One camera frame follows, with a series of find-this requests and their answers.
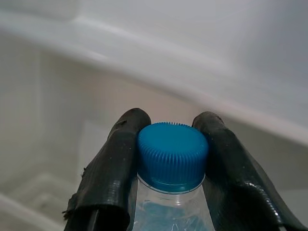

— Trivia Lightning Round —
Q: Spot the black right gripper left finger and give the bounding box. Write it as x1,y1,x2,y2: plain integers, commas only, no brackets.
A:
62,107,153,231

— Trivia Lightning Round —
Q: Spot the grey fridge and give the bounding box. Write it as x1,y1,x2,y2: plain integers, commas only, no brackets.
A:
0,0,308,231

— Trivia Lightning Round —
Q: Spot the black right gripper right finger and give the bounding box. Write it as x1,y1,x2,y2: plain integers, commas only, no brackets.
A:
192,111,308,231

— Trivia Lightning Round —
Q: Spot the clear water bottle blue cap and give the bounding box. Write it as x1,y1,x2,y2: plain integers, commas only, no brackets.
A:
129,122,210,231

